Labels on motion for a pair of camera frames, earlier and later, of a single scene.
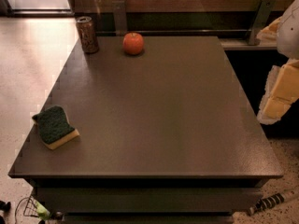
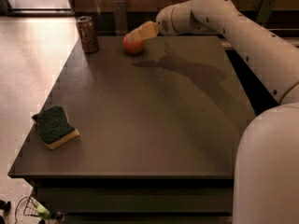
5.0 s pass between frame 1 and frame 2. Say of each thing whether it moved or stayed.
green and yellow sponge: stayed
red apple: stayed
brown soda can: stayed
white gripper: moved
